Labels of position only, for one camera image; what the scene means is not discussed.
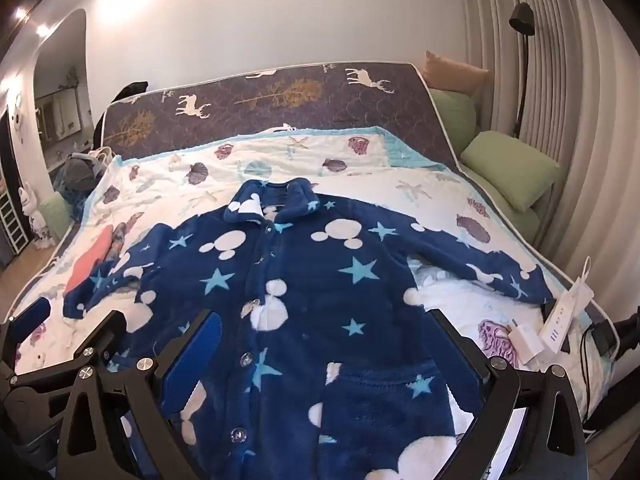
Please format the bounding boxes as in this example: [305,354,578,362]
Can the white seashell print quilt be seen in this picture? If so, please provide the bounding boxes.
[10,125,617,480]

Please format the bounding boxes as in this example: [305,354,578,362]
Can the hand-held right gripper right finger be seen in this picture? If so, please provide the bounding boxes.
[420,307,587,480]

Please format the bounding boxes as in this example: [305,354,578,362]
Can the arched doorway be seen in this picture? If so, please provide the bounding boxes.
[32,9,96,171]

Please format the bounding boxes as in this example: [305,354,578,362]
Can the green pillow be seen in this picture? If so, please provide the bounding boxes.
[459,131,562,213]

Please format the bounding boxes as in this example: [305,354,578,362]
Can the black power adapter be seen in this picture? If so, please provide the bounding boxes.
[590,320,619,354]

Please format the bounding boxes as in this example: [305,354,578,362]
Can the small green cushion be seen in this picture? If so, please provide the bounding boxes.
[40,195,72,241]

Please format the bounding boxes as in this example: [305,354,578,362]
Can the grey pleated curtain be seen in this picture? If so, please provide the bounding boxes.
[460,0,640,303]

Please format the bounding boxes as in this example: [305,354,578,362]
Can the black bag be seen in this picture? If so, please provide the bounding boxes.
[112,81,150,104]

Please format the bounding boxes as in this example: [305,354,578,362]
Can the black bracket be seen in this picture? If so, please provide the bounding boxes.
[614,310,640,361]

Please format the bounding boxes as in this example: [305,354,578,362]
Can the green sofa seat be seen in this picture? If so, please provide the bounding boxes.
[499,200,544,249]

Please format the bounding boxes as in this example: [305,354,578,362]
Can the coral cloth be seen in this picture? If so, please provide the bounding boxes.
[65,224,115,295]

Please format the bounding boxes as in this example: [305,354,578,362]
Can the black floor lamp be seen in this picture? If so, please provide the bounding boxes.
[509,2,536,139]

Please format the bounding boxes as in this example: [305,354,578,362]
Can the blue fleece star print robe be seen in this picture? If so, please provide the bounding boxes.
[62,176,556,480]

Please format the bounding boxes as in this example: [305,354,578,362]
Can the white charger plug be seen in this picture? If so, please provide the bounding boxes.
[505,321,544,367]

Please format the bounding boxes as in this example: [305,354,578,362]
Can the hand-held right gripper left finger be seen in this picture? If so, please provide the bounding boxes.
[56,309,224,480]

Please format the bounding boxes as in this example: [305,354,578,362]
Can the grey clothes pile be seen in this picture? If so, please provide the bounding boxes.
[52,146,119,196]

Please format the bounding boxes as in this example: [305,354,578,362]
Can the white slatted rack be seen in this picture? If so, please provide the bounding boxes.
[0,192,27,254]

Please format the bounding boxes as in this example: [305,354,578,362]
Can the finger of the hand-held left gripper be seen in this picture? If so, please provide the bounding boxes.
[0,296,52,347]
[10,309,127,392]

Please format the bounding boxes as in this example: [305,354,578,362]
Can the grey deer print mattress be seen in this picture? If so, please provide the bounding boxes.
[10,62,617,326]

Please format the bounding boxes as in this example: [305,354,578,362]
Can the black cable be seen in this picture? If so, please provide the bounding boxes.
[576,327,601,411]

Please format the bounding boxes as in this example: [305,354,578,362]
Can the white power strip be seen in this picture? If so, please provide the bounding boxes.
[542,280,596,354]

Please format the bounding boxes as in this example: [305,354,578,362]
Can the orange pillow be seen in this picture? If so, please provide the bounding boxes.
[422,51,490,95]

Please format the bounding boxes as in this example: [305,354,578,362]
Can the patterned small cloth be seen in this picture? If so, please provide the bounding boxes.
[102,220,134,264]

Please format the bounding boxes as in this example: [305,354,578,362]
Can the cartoon wall picture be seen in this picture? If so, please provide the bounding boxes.
[9,91,27,134]

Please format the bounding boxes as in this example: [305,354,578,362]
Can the white cable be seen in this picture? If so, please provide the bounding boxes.
[579,256,602,311]

